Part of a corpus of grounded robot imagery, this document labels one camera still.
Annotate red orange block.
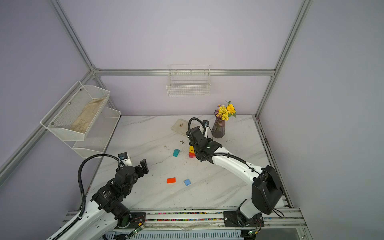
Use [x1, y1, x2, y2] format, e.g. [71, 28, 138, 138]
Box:
[167, 178, 176, 184]

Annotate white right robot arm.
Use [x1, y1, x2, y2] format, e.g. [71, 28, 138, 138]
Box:
[186, 127, 284, 227]

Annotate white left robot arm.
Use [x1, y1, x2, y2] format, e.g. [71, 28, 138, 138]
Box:
[49, 159, 149, 240]

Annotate teal wood block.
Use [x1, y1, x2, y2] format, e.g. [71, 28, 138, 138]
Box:
[173, 149, 180, 157]

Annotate light blue wood block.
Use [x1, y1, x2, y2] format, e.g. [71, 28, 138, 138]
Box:
[184, 179, 191, 186]

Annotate purple glass vase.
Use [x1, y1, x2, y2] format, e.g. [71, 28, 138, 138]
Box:
[212, 110, 226, 139]

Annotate beige dirty cloth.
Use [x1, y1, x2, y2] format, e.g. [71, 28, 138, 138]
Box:
[171, 119, 188, 137]

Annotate yellow flower bouquet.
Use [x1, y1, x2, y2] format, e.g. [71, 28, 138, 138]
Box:
[215, 101, 237, 121]

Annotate white mesh lower shelf basket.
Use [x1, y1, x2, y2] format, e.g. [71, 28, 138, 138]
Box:
[73, 107, 121, 159]

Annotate white mesh shelf basket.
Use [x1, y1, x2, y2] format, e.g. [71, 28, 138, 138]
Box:
[73, 107, 121, 159]
[40, 82, 110, 142]

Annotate beige glove in basket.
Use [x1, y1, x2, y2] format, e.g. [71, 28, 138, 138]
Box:
[70, 98, 105, 134]

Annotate white mesh upper shelf basket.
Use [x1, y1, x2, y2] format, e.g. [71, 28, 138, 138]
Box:
[40, 82, 110, 142]

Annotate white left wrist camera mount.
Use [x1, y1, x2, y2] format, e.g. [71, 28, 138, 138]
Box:
[118, 152, 132, 166]

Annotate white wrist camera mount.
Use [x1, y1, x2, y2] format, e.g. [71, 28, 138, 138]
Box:
[118, 152, 132, 166]
[203, 120, 210, 138]

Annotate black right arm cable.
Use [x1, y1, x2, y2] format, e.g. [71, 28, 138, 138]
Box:
[187, 117, 208, 136]

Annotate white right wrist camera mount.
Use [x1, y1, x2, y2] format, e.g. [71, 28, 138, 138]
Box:
[203, 120, 210, 138]

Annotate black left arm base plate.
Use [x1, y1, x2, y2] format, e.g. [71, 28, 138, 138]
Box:
[117, 212, 147, 229]

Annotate white wire wall basket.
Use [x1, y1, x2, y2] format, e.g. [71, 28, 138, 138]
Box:
[166, 65, 211, 97]

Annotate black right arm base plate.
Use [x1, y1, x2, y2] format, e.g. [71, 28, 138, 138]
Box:
[223, 211, 265, 228]

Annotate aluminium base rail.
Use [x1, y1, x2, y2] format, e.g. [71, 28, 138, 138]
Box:
[62, 206, 308, 233]

